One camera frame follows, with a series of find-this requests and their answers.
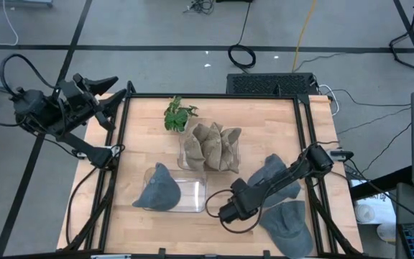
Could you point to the black floor computer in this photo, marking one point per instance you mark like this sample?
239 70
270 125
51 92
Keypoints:
234 1

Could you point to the light beige baseball cap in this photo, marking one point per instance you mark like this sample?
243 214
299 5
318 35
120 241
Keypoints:
194 151

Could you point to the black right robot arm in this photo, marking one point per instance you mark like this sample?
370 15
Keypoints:
282 176

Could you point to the gray-blue baseball cap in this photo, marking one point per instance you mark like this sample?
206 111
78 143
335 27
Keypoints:
158 190
272 162
288 230

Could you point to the white round cup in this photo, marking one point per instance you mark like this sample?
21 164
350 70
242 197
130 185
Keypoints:
386 232
364 213

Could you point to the black webcam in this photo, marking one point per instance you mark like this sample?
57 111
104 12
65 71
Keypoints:
341 155

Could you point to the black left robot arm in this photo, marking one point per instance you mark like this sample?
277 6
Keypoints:
85 149

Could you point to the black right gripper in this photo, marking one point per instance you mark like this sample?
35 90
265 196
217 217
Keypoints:
233 212

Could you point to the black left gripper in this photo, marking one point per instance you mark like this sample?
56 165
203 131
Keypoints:
77 104

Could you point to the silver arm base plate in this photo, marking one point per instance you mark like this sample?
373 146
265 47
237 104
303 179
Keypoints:
112 148

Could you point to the green plant in white pot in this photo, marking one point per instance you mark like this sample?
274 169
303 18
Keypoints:
176 118

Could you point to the clear plastic bin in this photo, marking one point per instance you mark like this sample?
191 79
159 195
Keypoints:
196 194
180 154

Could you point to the black keyboard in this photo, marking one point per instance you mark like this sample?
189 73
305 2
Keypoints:
264 83

